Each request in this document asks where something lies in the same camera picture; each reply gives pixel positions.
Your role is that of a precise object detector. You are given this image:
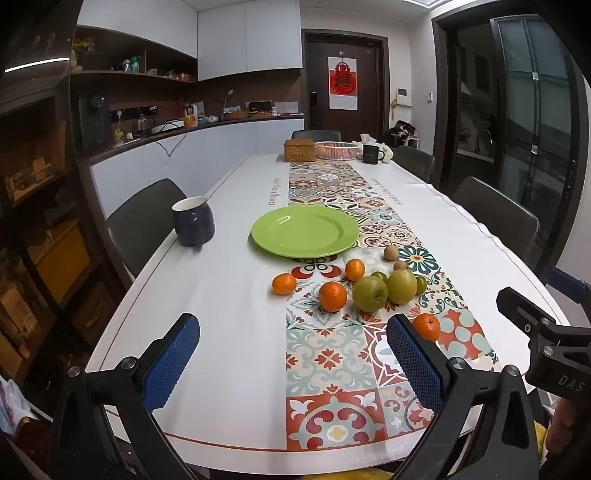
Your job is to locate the white tissue pack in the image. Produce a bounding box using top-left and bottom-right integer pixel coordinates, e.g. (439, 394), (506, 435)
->
(352, 133), (394, 163)

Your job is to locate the stool with clothes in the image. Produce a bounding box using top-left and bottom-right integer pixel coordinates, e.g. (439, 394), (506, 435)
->
(389, 120), (421, 149)

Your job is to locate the large yellow-green pear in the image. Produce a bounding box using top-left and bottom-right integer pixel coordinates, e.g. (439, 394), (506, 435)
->
(386, 269), (419, 306)

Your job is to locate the patterned table runner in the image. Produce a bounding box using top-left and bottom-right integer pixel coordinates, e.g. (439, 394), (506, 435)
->
(283, 154), (502, 452)

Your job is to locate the person's right hand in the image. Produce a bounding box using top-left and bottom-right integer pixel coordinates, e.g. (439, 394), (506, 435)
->
(546, 401), (591, 463)

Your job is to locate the green plate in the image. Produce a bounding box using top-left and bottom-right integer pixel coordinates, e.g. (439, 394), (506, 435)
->
(251, 205), (360, 260)

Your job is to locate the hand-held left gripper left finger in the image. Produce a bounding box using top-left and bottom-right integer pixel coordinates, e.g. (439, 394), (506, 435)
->
(48, 313), (201, 480)

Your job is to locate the grey chair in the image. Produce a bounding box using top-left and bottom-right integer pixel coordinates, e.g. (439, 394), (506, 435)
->
(450, 176), (540, 269)
(106, 178), (188, 278)
(291, 130), (342, 142)
(392, 146), (436, 184)

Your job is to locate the glass sliding door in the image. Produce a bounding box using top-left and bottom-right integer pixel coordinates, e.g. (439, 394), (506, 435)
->
(488, 16), (583, 278)

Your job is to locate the pink plastic basket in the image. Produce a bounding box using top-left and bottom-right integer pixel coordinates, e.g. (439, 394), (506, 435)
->
(314, 141), (362, 161)

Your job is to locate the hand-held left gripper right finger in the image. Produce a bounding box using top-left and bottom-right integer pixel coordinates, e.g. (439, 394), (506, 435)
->
(385, 314), (541, 480)

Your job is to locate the plastic bag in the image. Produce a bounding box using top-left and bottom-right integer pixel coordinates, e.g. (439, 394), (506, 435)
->
(0, 375), (40, 437)

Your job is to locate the white kitchen counter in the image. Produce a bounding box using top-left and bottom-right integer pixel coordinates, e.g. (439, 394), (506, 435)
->
(78, 115), (306, 219)

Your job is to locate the wicker box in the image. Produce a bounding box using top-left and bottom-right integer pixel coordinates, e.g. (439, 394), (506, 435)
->
(283, 139), (317, 164)

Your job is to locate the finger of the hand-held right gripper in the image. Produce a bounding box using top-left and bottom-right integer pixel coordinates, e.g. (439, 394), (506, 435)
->
(547, 266), (591, 304)
(496, 286), (574, 366)

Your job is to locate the dark blue mug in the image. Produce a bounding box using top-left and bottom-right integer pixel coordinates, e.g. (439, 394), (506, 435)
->
(172, 196), (217, 248)

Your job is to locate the black coffee machine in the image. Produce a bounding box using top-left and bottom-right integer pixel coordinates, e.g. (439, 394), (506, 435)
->
(77, 93), (114, 149)

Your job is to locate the dark wooden door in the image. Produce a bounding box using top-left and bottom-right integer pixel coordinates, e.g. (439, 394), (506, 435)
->
(302, 28), (387, 140)

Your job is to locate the white wall cabinet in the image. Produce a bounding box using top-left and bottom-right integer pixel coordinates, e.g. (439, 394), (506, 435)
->
(76, 0), (304, 82)

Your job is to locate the wooden shelf cabinet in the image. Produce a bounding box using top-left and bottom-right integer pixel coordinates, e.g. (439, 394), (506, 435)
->
(0, 76), (118, 398)

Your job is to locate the red and white door poster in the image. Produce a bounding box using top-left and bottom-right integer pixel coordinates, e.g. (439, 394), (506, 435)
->
(328, 56), (359, 111)

